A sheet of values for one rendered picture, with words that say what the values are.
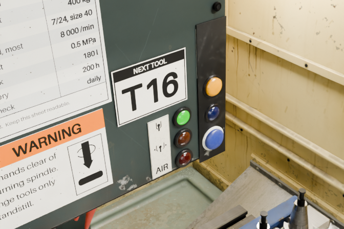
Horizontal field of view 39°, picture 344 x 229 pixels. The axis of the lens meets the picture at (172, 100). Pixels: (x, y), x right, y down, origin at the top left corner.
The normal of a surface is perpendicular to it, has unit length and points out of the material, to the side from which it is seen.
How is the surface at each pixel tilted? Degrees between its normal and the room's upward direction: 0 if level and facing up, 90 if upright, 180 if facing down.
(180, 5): 90
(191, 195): 0
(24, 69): 90
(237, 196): 24
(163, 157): 90
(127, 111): 90
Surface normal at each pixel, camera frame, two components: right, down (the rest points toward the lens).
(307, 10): -0.82, 0.33
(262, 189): -0.38, -0.65
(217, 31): 0.57, 0.39
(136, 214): -0.05, -0.86
